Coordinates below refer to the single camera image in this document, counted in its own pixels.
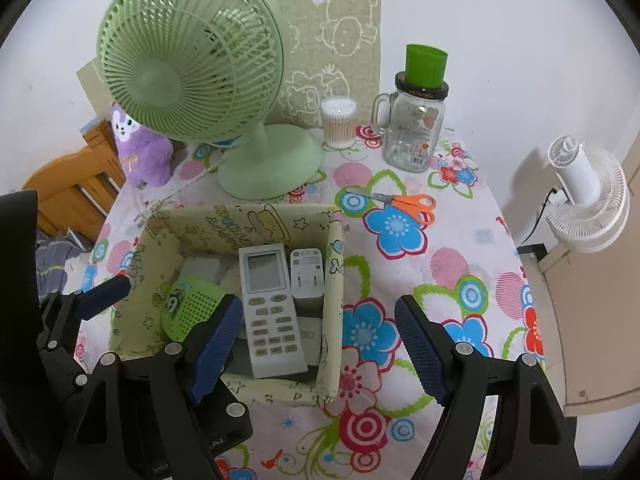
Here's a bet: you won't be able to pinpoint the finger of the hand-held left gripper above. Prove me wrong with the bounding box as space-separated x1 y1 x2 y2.
39 275 132 396

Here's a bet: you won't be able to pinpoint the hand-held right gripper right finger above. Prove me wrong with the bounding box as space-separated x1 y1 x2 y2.
394 294 571 480

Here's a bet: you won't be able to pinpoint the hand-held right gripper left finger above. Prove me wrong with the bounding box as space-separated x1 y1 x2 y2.
52 292 244 480

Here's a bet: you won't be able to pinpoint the green perforated round case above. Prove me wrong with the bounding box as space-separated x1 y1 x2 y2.
160 276 228 343

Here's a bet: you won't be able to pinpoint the yellow printed fabric storage box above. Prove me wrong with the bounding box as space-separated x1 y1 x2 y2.
108 203 346 409

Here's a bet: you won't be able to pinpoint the white remote control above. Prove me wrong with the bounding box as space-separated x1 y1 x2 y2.
238 243 307 380

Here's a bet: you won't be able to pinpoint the white square box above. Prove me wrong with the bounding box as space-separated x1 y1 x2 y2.
175 256 223 286

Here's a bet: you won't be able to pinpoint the white power adapter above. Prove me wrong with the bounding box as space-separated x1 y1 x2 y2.
289 247 326 313

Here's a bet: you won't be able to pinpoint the grey plaid blanket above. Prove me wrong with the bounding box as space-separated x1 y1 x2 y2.
36 232 98 306

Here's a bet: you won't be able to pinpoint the floral tablecloth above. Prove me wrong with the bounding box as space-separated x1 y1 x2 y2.
72 125 551 480

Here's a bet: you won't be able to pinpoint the purple plush toy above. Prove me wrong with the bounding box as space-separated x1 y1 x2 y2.
110 102 174 188

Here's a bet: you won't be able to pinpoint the beige door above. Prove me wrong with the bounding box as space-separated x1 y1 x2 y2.
540 135 640 418

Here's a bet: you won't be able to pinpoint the glass mug jar green lid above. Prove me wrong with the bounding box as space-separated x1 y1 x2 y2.
371 44 451 174

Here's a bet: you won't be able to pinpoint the green desk fan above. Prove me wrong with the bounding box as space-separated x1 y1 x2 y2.
96 0 323 201

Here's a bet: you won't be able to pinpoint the white standing fan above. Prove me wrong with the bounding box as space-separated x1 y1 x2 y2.
520 135 631 256

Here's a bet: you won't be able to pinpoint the cotton swab jar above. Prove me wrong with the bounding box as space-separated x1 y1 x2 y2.
321 97 358 151

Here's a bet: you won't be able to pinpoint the beige printed cloth board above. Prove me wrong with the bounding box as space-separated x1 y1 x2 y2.
76 0 385 131

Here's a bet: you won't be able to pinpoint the orange-handled scissors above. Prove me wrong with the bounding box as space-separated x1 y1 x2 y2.
345 187 437 225

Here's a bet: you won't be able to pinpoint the black fan cable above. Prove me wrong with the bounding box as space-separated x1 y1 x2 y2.
527 187 561 246

